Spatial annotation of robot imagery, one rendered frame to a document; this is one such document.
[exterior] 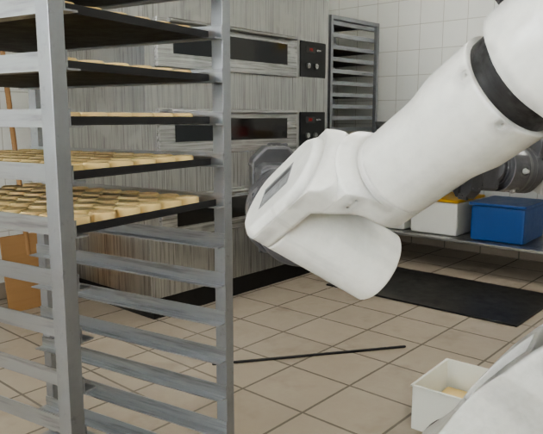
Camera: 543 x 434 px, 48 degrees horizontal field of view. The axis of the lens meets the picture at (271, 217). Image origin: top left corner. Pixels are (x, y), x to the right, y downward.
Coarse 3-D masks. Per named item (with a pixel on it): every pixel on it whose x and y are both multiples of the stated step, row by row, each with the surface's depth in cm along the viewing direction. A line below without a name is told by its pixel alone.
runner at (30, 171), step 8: (0, 168) 108; (8, 168) 107; (16, 168) 105; (24, 168) 104; (32, 168) 103; (40, 168) 102; (72, 168) 99; (0, 176) 108; (8, 176) 107; (16, 176) 106; (24, 176) 105; (32, 176) 104; (40, 176) 103; (72, 176) 99
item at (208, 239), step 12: (108, 228) 155; (120, 228) 153; (132, 228) 151; (144, 228) 149; (156, 228) 147; (168, 228) 145; (180, 228) 143; (156, 240) 144; (168, 240) 143; (180, 240) 143; (192, 240) 142; (204, 240) 140; (216, 240) 138
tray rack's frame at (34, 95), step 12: (36, 96) 163; (36, 132) 164; (36, 144) 165; (48, 240) 170; (48, 264) 171; (48, 300) 172; (48, 336) 174; (48, 360) 175; (48, 384) 177; (48, 432) 178
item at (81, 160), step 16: (0, 160) 117; (16, 160) 117; (32, 160) 118; (80, 160) 117; (96, 160) 118; (112, 160) 117; (128, 160) 117; (144, 160) 120; (160, 160) 125; (176, 160) 131
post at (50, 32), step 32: (64, 32) 95; (64, 64) 95; (64, 96) 96; (64, 128) 96; (64, 160) 97; (64, 192) 97; (64, 224) 98; (64, 256) 98; (64, 288) 99; (64, 320) 100; (64, 352) 101; (64, 384) 102; (64, 416) 103
